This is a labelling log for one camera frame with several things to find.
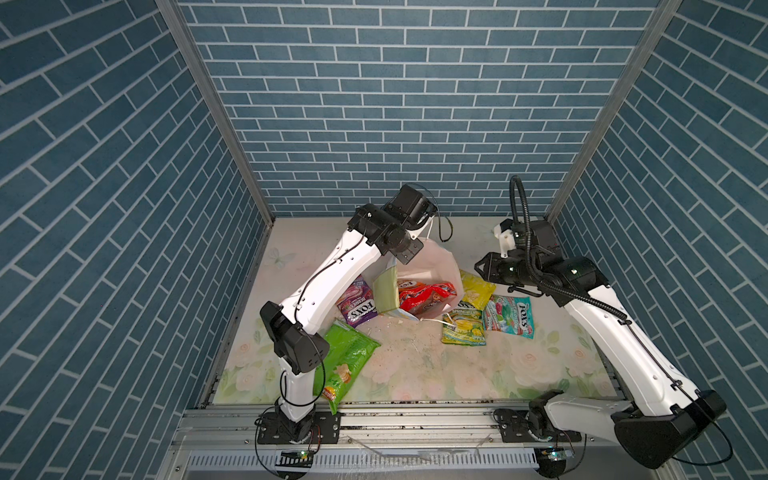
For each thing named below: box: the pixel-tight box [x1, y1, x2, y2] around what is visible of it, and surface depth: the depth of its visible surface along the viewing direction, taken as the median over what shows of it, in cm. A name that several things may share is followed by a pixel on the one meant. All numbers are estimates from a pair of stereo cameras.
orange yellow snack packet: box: [398, 279, 427, 290], surface depth 88 cm
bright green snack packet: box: [313, 319, 381, 415], surface depth 83 cm
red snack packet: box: [398, 280, 457, 314], surface depth 80 cm
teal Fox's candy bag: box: [483, 295, 534, 339], surface depth 93 cm
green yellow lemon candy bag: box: [441, 300, 486, 346], surface depth 91 cm
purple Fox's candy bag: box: [336, 274, 378, 328], surface depth 96 cm
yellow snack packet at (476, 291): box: [459, 269, 497, 311], surface depth 95 cm
